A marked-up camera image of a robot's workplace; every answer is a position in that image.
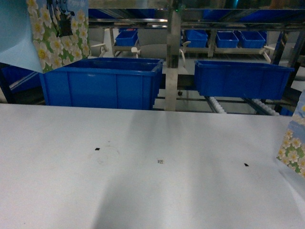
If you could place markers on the flower gift bag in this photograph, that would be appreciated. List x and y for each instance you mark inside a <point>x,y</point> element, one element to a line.
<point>292,150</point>
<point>43,35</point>

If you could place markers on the large blue bin by table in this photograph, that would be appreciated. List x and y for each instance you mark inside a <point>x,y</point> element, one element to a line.
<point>122,83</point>

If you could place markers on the small blue bin far left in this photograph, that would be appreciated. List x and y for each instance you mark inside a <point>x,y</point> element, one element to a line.
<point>127,38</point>

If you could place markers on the small blue bin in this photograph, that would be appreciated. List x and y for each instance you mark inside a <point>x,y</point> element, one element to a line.
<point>197,38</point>
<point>226,39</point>
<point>127,38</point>
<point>252,39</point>

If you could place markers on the small blue bin far middle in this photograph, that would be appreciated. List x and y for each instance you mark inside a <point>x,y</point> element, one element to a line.
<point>197,38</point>

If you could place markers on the small blue bin far right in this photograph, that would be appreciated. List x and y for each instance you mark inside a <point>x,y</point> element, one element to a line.
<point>226,39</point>

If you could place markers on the blue bin on rollers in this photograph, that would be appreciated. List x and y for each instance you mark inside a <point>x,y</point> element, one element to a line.
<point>240,79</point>

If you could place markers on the small blue bin farthest right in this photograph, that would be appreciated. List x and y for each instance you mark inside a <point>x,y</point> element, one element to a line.
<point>252,39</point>

